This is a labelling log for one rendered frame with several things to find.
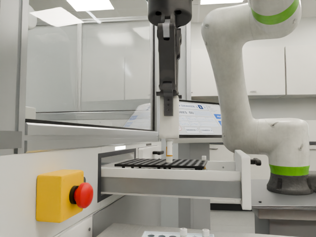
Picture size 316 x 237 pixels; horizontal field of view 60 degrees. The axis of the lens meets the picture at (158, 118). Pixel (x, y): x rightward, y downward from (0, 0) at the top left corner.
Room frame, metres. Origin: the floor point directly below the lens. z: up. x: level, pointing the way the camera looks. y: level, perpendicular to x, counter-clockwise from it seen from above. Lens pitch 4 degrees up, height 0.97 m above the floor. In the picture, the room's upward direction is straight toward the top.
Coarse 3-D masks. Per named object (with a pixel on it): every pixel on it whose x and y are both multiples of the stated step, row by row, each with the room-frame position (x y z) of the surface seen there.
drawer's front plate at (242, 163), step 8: (240, 152) 0.70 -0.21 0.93; (240, 160) 0.60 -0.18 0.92; (248, 160) 0.57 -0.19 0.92; (240, 168) 0.61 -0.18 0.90; (248, 168) 0.57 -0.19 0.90; (248, 176) 0.57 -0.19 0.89; (248, 184) 0.57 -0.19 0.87; (248, 192) 0.57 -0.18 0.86; (248, 200) 0.57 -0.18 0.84; (248, 208) 0.57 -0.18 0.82
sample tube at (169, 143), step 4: (168, 144) 0.45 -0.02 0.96; (172, 144) 0.45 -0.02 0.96; (168, 148) 0.45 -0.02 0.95; (172, 148) 0.45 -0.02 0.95; (168, 152) 0.45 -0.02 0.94; (172, 152) 0.45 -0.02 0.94; (168, 156) 0.45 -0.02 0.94; (172, 156) 0.45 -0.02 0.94; (168, 160) 0.45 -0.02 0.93; (172, 160) 0.45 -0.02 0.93
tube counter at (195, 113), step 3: (189, 111) 1.65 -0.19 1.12; (192, 111) 1.66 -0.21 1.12; (195, 111) 1.68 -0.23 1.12; (198, 111) 1.69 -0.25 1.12; (201, 111) 1.71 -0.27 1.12; (204, 111) 1.72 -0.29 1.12; (207, 111) 1.74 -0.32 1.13; (192, 114) 1.64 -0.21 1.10; (195, 114) 1.66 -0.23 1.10; (198, 114) 1.67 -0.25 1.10; (201, 114) 1.69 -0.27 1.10; (204, 114) 1.70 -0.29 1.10; (207, 114) 1.72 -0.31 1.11; (210, 114) 1.73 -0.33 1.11
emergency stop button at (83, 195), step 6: (84, 186) 0.44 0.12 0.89; (90, 186) 0.45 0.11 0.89; (78, 192) 0.43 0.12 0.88; (84, 192) 0.43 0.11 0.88; (90, 192) 0.45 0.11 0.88; (78, 198) 0.43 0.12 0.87; (84, 198) 0.43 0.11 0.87; (90, 198) 0.45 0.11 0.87; (78, 204) 0.43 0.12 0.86; (84, 204) 0.43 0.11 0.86
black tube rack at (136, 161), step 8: (128, 160) 0.79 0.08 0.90; (136, 160) 0.79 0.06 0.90; (144, 160) 0.80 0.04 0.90; (152, 160) 0.79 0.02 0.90; (160, 160) 0.79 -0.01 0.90; (176, 160) 0.79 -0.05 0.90; (184, 160) 0.80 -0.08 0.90; (192, 160) 0.79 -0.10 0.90; (144, 168) 0.84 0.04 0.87; (152, 168) 0.84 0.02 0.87; (160, 168) 0.85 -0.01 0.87; (168, 168) 0.82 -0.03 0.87
